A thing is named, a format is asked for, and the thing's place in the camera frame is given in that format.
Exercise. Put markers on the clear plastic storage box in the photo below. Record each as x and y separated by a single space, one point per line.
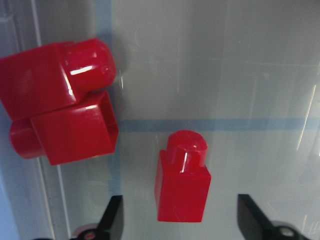
245 74

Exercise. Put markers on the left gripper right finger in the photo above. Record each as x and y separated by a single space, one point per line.
255 225

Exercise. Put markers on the red block from tray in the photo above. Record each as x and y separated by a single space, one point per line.
182 179

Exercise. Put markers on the red block in box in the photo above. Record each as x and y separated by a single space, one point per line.
83 131
54 76

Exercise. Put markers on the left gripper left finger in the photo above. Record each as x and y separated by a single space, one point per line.
111 224

